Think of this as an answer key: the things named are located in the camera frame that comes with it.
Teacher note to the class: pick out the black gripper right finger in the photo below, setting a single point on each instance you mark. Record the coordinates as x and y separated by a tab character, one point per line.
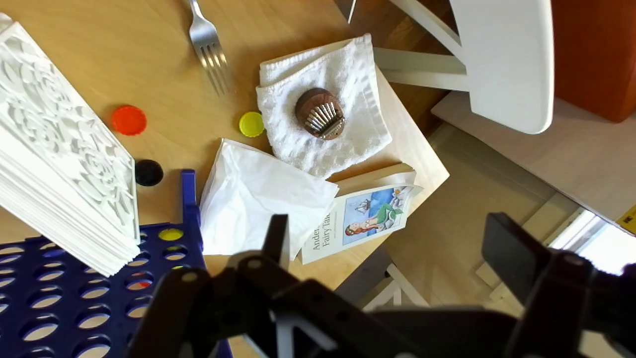
564	291

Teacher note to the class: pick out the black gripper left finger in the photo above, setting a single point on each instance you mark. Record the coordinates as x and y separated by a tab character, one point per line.
192	311

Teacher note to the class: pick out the yellow game chip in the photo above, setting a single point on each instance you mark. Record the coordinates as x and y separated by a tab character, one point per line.
252	124
172	235

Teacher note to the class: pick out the red game chip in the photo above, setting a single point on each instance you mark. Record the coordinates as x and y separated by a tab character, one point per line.
129	120
140	285

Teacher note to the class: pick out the blue grid gameboard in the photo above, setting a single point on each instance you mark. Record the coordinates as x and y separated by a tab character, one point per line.
67	311

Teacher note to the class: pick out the black game chip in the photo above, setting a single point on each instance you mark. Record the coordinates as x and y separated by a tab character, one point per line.
148	172

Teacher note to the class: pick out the stack of white frames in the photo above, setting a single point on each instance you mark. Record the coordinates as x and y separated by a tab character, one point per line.
598	241

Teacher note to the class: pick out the white crumpled tissue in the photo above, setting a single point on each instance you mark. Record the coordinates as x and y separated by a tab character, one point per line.
260	192

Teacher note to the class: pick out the small illustrated book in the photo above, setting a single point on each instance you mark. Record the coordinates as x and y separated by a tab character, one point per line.
371	212

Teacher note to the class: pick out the white embossed box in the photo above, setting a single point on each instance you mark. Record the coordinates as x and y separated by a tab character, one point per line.
61	152

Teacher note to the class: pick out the brown ribbed shell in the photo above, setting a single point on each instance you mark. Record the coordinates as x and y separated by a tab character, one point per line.
319	112

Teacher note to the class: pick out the white wooden chair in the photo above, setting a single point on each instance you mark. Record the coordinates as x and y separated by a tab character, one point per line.
504	60

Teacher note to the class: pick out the orange armchair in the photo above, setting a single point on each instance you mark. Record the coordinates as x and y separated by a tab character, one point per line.
598	52

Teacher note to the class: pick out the silver metal fork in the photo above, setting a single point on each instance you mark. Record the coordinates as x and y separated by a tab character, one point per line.
208	43

